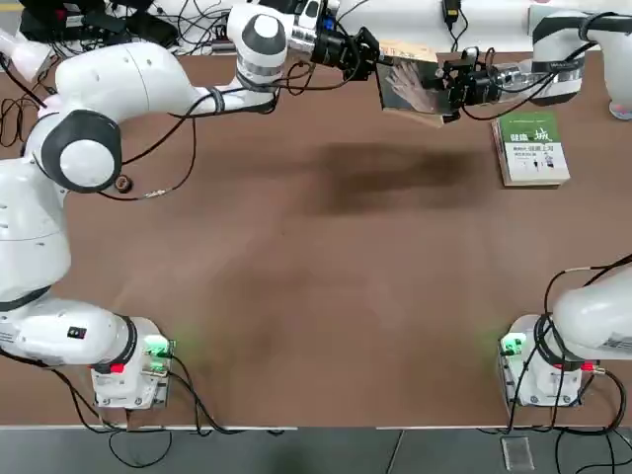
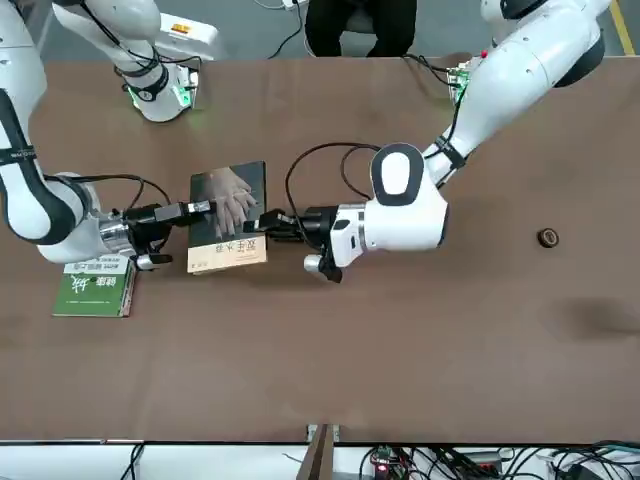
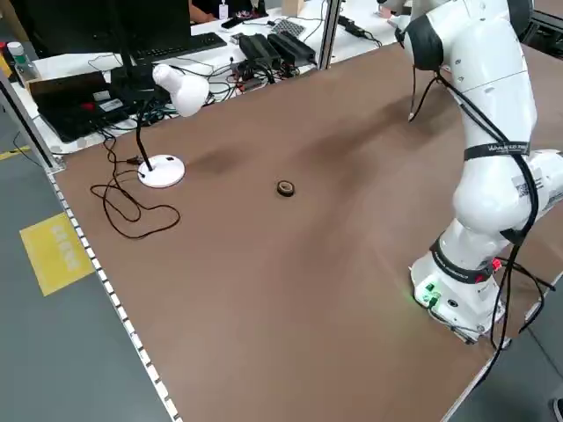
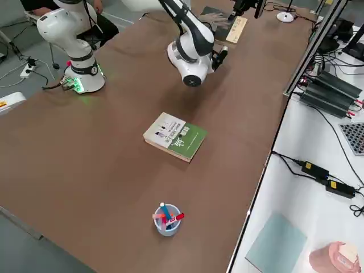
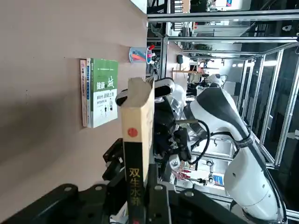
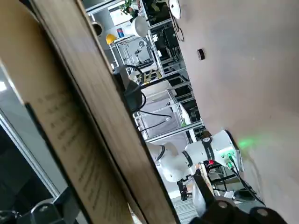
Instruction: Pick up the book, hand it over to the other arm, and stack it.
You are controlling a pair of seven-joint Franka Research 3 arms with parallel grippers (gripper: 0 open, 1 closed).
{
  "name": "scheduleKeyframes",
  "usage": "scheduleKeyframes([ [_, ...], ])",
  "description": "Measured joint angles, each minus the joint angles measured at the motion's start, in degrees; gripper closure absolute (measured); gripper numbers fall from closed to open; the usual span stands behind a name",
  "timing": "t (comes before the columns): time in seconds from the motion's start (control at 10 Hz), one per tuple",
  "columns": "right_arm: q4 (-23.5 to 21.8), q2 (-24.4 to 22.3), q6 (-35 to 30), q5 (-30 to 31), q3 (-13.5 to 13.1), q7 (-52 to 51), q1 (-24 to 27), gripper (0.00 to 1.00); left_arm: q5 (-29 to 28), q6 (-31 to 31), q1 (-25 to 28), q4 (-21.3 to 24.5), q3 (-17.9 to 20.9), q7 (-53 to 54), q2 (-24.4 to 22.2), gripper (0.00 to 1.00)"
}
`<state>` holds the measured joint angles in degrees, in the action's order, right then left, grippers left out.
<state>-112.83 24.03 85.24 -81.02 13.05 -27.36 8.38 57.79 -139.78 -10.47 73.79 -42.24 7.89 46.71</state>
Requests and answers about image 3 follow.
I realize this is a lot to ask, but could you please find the white desk lamp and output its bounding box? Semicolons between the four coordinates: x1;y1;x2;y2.
136;63;210;189

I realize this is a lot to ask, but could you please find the black finned power supply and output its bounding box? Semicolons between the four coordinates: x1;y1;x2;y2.
267;31;318;66
238;33;283;68

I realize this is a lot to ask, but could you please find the checkered calibration board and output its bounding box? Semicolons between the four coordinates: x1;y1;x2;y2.
270;18;308;39

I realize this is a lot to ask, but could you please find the white toothed edge strip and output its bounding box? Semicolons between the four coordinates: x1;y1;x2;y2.
46;169;182;422

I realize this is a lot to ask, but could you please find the black keyboard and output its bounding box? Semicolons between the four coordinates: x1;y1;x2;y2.
130;32;229;62

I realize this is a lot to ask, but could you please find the black power adapter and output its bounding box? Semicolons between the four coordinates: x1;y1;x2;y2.
337;15;367;39

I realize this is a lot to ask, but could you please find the person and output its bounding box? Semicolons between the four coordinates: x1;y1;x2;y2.
188;0;270;24

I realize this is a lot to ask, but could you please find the yellow floor sticker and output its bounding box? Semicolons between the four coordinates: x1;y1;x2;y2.
19;213;96;298

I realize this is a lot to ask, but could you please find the black laptop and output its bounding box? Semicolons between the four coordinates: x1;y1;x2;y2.
28;71;133;144

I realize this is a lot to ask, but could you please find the black computer monitor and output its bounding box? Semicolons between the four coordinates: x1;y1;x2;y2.
12;0;193;93

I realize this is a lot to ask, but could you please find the clear bottle white cap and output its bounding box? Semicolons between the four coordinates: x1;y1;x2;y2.
6;41;39;84

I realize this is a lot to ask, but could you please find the black lamp cable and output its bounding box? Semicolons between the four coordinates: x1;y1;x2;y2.
90;135;181;241

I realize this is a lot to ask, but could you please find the aluminium frame post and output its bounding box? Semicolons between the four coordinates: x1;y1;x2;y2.
317;0;343;71
0;69;67;171

